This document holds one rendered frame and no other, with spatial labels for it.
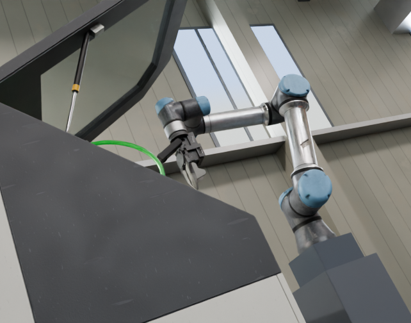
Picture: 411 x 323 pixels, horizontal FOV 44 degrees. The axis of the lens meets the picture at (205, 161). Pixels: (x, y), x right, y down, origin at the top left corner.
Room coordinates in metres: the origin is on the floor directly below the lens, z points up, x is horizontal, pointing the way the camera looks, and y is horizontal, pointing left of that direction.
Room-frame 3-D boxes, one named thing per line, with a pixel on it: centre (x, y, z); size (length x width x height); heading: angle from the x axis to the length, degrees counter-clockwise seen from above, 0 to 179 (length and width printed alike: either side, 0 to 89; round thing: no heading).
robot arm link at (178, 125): (1.64, 0.05, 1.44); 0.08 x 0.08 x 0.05
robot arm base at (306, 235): (1.88, -0.24, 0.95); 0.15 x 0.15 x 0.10
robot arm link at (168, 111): (1.64, 0.05, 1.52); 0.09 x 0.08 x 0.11; 109
